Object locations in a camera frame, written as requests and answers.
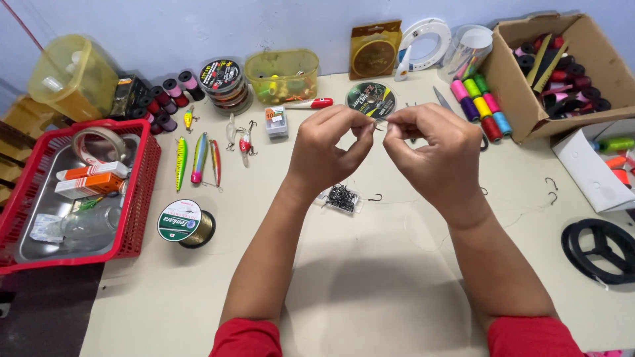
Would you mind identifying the red white crank lure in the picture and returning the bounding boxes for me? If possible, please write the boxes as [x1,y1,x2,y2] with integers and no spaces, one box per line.
[236,120,259,169]

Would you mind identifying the gold line spool green label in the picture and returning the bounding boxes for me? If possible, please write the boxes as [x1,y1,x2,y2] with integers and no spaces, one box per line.
[157,199,217,250]

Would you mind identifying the row of dark thread spools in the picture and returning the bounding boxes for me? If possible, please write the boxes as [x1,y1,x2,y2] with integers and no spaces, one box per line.
[130,70,206,136]

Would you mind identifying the clear fishing line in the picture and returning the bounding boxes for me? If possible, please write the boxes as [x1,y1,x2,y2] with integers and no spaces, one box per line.
[364,198,554,254]

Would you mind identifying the white glue bottle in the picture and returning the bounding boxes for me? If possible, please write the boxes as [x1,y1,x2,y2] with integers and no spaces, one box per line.
[394,45,412,82]

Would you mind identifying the small green tool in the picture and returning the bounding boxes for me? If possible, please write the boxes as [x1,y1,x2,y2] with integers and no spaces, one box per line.
[74,196,106,213]

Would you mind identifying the red white popper lure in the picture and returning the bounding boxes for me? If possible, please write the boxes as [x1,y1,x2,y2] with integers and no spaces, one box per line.
[282,97,334,110]

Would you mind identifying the steel scissors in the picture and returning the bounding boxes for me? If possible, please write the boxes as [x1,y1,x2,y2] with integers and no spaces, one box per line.
[433,85,490,152]

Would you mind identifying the row of colourful thread spools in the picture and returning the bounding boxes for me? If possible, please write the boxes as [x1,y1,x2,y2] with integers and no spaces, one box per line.
[449,73,513,143]

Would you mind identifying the cardboard box of spools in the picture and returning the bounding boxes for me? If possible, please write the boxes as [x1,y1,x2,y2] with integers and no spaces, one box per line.
[479,12,635,145]

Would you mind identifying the black cardboard box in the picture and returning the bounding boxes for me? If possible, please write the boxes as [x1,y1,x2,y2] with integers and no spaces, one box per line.
[109,74,149,121]

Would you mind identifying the yellow plastic container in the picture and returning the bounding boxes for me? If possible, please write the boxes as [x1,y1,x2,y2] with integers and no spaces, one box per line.
[27,34,120,123]

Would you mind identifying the person's red sleeve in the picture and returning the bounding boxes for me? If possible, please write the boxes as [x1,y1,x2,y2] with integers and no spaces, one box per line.
[487,316,587,357]
[209,318,283,357]

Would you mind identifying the clear glass jar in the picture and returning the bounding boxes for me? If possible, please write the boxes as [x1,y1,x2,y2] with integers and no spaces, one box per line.
[60,205,123,249]

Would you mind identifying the slim red silver lure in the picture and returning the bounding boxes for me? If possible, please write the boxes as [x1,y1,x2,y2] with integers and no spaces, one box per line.
[202,139,224,193]

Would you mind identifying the clear plastic tube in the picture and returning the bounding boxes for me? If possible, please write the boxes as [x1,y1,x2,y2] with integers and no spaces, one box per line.
[438,24,494,83]

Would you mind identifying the steel tray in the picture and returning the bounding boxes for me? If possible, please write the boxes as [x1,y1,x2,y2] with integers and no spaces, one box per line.
[14,133,142,263]

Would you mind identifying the clear tray of black hooks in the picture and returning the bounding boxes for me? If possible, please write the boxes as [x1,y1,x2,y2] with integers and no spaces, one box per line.
[317,184,363,215]

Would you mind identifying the person's left hand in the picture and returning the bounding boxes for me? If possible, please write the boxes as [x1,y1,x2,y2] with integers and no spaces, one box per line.
[285,104,377,200]

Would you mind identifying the stack of fishing line spools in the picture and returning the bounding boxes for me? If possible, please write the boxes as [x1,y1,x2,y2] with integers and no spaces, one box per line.
[198,58,254,117]

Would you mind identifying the orange white glue box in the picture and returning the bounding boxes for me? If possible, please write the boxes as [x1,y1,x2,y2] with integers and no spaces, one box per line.
[56,161,131,181]
[55,173,126,200]

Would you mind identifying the person's red left sleeve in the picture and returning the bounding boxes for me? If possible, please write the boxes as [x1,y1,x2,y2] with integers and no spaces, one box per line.
[209,318,283,357]

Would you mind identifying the gold fishing line packet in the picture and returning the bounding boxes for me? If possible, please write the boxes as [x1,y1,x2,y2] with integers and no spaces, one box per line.
[348,19,403,81]

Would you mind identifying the clear fishing lure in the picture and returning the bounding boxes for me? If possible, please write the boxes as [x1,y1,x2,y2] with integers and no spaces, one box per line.
[225,113,238,152]

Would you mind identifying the white plastic line reel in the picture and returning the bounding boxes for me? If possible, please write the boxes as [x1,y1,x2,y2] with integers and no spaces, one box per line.
[398,18,452,72]

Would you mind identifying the small clear hook box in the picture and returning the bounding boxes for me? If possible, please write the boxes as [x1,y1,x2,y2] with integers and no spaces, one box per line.
[264,105,289,139]

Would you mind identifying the red plastic basket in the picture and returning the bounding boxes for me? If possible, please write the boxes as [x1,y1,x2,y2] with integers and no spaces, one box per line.
[0,118,162,275]

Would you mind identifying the white paper packet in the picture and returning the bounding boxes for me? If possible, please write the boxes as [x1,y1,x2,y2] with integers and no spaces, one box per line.
[29,214,65,244]

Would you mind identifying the green yellow minnow lure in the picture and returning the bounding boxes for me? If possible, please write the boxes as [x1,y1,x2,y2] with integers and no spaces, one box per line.
[175,136,189,193]

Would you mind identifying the white box of floats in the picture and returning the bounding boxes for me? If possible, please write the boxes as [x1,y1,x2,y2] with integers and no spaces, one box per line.
[551,119,635,214]

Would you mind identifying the person's right hand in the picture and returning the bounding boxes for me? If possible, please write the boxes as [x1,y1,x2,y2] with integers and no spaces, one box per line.
[382,102,490,227]

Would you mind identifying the person's red right sleeve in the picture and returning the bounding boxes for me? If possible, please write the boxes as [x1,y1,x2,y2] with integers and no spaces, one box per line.
[487,316,587,357]

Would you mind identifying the black plastic line reel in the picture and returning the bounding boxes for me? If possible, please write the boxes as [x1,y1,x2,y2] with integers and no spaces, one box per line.
[561,218,635,286]

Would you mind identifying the rainbow pink minnow lure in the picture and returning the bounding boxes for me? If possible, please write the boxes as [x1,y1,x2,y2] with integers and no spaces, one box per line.
[190,132,209,184]

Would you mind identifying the small yellow fishing lure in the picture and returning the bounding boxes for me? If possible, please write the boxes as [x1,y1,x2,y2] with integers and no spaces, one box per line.
[183,105,200,135]

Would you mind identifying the green black line spool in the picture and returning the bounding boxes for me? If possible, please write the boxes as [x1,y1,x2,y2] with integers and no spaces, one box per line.
[345,81,398,119]

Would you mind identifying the clear tape roll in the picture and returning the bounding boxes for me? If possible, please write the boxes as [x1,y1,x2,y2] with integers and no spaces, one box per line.
[71,126,128,166]

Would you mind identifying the yellow-green tub of lures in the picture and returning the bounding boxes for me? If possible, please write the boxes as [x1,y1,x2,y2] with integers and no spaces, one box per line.
[243,48,319,105]

